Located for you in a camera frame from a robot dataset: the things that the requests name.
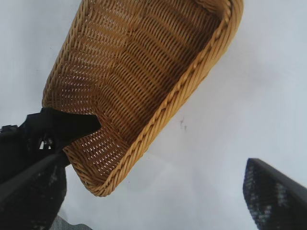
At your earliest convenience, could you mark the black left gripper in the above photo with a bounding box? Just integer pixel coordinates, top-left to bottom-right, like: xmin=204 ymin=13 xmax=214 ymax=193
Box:
xmin=0 ymin=107 xmax=101 ymax=184

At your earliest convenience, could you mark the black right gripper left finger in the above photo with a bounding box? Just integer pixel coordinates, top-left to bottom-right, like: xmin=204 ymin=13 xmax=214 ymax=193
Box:
xmin=0 ymin=153 xmax=71 ymax=230

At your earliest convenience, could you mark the brown woven wicker basket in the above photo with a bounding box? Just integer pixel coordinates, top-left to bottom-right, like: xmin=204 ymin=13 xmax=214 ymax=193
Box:
xmin=42 ymin=0 xmax=244 ymax=197

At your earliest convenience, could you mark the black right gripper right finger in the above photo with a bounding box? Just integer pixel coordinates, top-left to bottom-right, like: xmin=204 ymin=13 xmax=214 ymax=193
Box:
xmin=242 ymin=158 xmax=307 ymax=230

